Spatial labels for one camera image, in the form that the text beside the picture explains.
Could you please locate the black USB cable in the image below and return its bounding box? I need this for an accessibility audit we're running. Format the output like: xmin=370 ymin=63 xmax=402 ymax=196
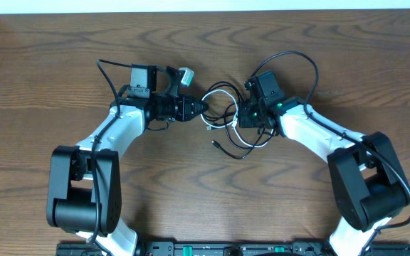
xmin=201 ymin=80 xmax=275 ymax=160

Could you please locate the white USB cable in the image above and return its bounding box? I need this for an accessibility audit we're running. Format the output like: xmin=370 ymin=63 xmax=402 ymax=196
xmin=200 ymin=88 xmax=275 ymax=149

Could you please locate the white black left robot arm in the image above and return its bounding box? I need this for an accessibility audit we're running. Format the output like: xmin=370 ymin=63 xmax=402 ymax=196
xmin=46 ymin=93 xmax=209 ymax=255

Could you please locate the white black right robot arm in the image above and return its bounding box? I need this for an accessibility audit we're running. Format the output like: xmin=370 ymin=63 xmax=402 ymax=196
xmin=238 ymin=97 xmax=410 ymax=255

